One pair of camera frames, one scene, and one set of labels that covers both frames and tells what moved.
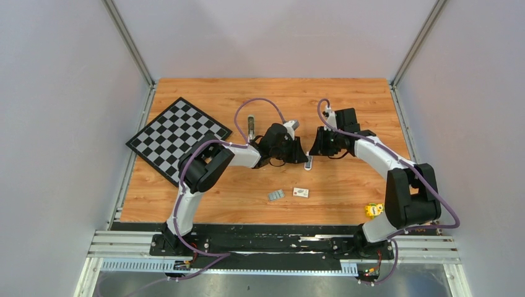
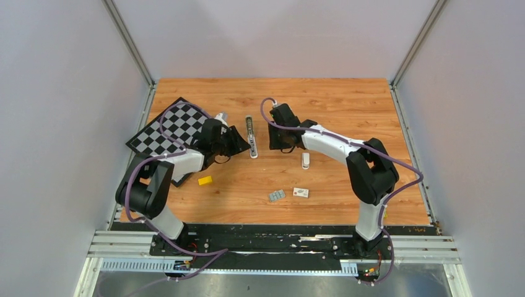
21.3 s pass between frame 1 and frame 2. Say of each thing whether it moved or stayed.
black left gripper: moved
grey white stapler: stayed
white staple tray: stayed
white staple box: stayed
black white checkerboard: stayed
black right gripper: moved
